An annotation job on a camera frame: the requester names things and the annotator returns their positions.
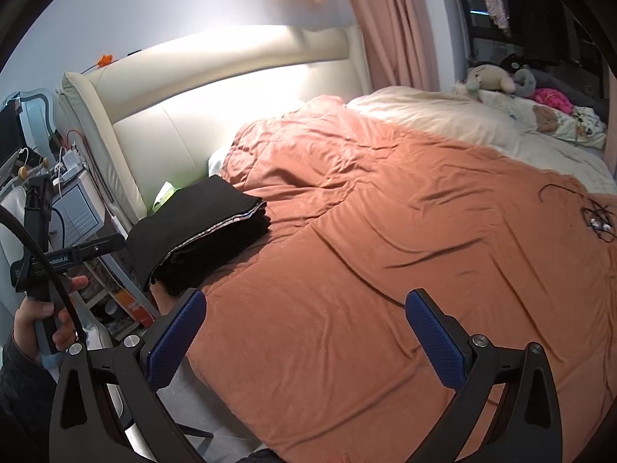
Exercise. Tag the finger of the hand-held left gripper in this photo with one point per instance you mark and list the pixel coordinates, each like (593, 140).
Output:
(101, 246)

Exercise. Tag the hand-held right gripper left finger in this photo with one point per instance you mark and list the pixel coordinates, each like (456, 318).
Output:
(176, 342)

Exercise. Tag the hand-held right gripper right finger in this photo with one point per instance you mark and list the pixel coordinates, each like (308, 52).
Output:
(436, 342)

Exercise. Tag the black pants with patterned lining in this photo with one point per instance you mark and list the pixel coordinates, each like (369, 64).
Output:
(193, 217)

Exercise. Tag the person's left forearm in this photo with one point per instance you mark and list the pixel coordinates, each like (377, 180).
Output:
(24, 395)

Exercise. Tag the person's left hand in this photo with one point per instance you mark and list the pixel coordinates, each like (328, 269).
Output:
(26, 323)

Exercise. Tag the white leather chair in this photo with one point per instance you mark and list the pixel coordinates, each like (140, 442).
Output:
(12, 224)

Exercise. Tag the blue-grey nightstand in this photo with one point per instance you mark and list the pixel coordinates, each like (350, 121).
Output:
(79, 207)

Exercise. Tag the orange box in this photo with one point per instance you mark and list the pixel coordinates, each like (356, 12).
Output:
(137, 306)

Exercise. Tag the white charger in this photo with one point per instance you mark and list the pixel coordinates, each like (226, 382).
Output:
(72, 159)

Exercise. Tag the light green packet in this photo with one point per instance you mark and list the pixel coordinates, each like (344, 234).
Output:
(165, 196)

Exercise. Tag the orange fleece blanket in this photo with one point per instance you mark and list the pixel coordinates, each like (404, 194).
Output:
(361, 251)

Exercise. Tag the white pillow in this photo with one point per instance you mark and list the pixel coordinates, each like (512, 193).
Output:
(217, 164)

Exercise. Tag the orange flower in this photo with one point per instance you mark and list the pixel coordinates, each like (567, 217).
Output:
(103, 60)

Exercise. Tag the cream padded headboard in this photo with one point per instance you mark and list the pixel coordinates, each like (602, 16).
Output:
(217, 106)

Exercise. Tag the white bed sheet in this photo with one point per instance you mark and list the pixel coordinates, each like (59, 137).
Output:
(564, 161)

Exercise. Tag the cream duvet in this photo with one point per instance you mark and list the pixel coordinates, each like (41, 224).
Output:
(434, 115)

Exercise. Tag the bear print quilt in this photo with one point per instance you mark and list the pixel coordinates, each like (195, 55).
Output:
(544, 115)

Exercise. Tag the pink plush cloth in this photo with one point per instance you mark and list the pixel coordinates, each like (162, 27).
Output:
(552, 100)

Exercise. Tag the beige stuffed toy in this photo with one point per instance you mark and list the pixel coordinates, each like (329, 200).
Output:
(487, 77)

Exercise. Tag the grey stuffed toy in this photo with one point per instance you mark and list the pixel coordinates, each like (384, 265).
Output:
(525, 81)

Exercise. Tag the black stuffed toy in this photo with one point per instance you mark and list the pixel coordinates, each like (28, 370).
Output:
(511, 62)

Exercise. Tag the dark window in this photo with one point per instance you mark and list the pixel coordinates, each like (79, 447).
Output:
(487, 50)

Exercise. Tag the pink curtain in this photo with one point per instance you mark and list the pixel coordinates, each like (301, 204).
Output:
(400, 24)

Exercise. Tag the light blue mirror frame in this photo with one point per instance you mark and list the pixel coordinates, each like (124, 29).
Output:
(36, 99)

